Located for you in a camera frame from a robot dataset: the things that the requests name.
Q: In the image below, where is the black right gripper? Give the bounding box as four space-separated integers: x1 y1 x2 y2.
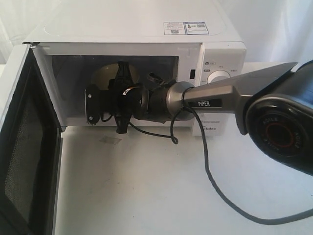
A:
109 62 149 134

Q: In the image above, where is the clear tape patch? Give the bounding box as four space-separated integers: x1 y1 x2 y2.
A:
99 136 121 145

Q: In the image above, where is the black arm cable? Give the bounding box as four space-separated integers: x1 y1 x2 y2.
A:
100 73 313 222

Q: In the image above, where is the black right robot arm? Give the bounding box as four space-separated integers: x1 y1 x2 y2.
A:
108 62 313 175

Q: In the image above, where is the cream ceramic bowl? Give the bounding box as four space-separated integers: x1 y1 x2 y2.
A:
85 61 139 98

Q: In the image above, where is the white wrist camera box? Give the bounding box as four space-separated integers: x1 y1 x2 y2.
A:
85 84 100 125

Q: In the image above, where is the white upper power knob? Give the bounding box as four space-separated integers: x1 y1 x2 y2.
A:
207 70 230 84

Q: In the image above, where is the warning label sticker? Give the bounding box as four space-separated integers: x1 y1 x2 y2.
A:
163 22 209 35

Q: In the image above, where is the white curtain backdrop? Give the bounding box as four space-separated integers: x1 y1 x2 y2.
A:
0 0 54 64

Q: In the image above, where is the white Midea microwave body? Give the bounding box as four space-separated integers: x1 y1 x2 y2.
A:
25 0 246 126

